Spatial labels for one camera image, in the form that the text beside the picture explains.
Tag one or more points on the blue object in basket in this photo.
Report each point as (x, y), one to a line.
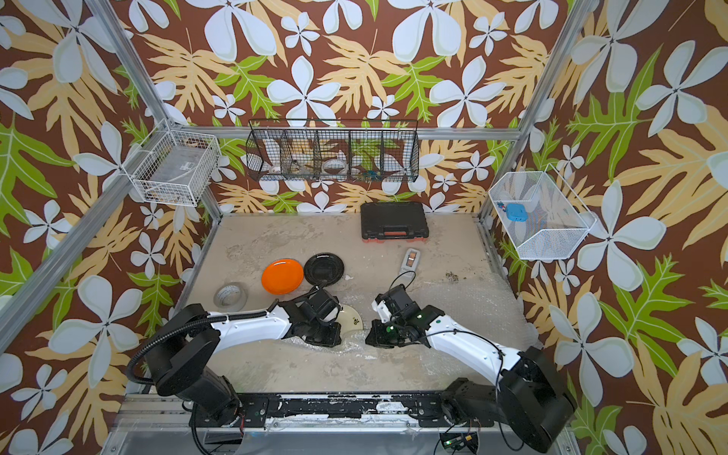
(516, 213)

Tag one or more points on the black plate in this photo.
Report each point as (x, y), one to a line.
(323, 269)

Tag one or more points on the black plastic case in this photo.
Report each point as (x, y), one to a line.
(381, 221)

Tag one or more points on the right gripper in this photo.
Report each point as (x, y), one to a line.
(377, 337)

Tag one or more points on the white tape dispenser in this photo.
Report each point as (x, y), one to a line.
(411, 260)

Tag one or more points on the cream patterned plate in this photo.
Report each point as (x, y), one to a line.
(349, 320)

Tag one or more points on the black wire basket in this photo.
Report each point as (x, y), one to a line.
(371, 150)

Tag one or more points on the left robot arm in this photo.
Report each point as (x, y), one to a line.
(175, 360)

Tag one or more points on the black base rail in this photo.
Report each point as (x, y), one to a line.
(379, 410)

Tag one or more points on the white wire basket right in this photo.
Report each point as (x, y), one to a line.
(558, 219)

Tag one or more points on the clear bubble wrap sheet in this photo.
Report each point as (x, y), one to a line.
(484, 305)

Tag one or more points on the orange plate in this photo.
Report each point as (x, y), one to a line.
(282, 277)

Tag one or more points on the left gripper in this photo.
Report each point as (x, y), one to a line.
(335, 338)

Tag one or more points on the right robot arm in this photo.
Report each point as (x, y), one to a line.
(523, 390)

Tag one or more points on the white wire basket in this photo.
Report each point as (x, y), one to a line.
(558, 219)
(173, 165)

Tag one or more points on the white wire basket left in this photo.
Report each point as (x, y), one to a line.
(173, 165)

